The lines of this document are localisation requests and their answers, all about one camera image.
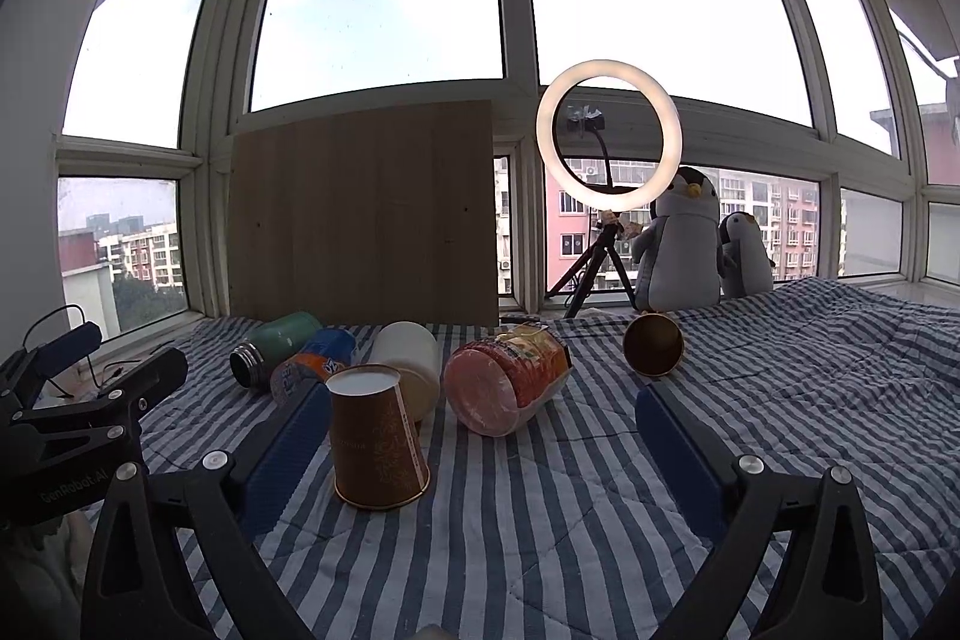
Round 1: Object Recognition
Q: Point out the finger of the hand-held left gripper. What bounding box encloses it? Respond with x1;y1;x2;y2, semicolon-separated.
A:
13;346;190;456
0;320;104;417

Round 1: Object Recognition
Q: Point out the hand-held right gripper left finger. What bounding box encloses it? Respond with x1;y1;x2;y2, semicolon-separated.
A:
81;376;335;640

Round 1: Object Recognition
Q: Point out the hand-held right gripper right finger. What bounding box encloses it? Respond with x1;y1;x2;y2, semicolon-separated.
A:
635;380;886;640

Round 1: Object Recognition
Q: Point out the brown paper cup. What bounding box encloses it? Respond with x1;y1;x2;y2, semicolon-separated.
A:
622;311;686;378
325;364;434;511

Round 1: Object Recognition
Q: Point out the white plastic cup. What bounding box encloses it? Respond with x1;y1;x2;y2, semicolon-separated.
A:
369;320;442;425

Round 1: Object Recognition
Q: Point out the instant noodle cup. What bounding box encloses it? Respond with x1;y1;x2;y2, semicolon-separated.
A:
442;323;575;438

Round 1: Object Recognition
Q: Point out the orange blue soda can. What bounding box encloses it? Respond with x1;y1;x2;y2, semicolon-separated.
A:
269;328;358;406

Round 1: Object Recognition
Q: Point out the green thermos bottle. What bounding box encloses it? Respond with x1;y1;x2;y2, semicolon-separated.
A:
229;311;324;391

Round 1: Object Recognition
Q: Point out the blue striped blanket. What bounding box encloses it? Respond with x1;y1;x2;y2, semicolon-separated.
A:
81;276;960;640

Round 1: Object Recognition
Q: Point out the large penguin plush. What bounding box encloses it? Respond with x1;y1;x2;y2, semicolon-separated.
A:
631;165;724;313

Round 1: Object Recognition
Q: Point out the small penguin plush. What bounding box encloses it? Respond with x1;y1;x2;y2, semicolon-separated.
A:
717;210;776;299

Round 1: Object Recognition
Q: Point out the black tripod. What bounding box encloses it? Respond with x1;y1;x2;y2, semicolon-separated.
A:
545;211;640;319

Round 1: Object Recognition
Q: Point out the wooden board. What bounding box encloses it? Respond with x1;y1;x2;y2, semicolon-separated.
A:
226;99;501;329

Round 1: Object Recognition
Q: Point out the black phone holder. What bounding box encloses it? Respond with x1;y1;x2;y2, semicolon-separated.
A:
565;103;619;193

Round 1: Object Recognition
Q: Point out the black cable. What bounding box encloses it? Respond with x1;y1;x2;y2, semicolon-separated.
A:
21;303;88;350

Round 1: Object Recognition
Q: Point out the ring light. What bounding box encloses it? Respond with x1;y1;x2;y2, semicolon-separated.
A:
535;58;684;214

